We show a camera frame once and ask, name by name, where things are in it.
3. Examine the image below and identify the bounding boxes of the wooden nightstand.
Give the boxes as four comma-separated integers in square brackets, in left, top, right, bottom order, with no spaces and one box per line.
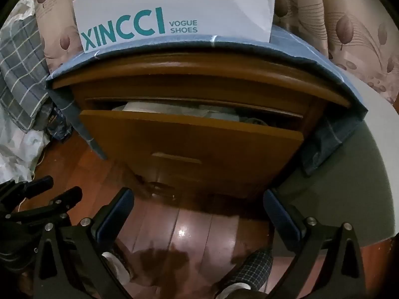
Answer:
[51,53,351,206]

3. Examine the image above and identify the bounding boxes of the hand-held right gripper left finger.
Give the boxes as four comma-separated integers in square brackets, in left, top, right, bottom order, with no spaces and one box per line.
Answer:
[33,188,135,299]

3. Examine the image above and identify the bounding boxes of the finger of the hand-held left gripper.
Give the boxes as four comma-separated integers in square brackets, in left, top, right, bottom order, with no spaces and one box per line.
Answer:
[5,187,83,225]
[17,176,54,199]

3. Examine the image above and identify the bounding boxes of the person's right white shoe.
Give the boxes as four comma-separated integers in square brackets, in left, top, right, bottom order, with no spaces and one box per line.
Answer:
[215,282,253,299]

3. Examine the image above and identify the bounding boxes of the person's white shoe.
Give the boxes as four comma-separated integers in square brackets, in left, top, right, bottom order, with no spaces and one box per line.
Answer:
[215,282,253,299]
[101,251,134,284]

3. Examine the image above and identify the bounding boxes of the leaf printed curtain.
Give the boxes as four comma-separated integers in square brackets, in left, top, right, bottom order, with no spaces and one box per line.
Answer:
[33,0,399,105]

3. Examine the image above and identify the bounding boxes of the blue checked cloth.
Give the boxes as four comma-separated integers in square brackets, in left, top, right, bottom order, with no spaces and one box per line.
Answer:
[46,26,369,175]

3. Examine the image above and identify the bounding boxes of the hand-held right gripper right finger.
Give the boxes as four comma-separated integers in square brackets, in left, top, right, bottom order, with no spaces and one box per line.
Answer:
[263,189,366,299]

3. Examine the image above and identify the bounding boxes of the dark blue printed bag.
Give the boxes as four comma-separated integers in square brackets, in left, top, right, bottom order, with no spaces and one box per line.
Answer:
[47,106,75,141]

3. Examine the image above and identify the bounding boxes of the white shoe box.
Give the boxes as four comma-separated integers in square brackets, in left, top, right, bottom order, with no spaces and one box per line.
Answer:
[73,0,275,54]

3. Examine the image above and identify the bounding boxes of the person's right leg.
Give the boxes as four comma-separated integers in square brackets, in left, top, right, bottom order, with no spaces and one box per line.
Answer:
[215,248,275,299]

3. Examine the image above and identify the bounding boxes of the grey plaid blanket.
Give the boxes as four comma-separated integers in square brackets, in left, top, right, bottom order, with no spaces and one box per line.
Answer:
[0,14,56,131]

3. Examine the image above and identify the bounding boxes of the person's left white shoe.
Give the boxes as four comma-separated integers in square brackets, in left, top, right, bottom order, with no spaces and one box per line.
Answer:
[101,251,134,284]

